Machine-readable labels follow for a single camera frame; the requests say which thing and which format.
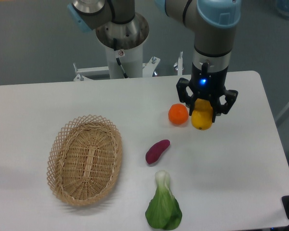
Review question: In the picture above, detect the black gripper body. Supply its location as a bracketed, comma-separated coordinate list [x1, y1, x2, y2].
[189, 64, 228, 101]

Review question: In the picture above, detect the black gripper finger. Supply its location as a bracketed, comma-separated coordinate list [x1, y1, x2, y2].
[210, 89, 238, 123]
[176, 77, 197, 113]

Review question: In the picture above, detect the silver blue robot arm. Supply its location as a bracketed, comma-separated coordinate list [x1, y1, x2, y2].
[67, 0, 241, 118]

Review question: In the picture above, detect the woven wicker basket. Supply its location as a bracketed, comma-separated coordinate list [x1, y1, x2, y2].
[47, 115, 122, 206]

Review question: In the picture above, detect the orange tangerine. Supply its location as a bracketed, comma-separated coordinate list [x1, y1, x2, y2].
[168, 103, 189, 125]

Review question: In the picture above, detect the purple sweet potato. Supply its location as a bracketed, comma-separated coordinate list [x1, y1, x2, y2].
[145, 140, 171, 165]

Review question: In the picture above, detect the blue object in background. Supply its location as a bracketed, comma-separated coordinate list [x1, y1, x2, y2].
[275, 0, 289, 20]

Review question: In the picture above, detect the green bok choy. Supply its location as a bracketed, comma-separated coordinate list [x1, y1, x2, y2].
[145, 170, 183, 231]

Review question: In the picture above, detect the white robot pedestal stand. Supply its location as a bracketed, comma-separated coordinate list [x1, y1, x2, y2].
[73, 43, 185, 82]

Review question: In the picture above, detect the black cable on pedestal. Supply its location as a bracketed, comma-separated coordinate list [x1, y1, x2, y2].
[112, 38, 129, 79]

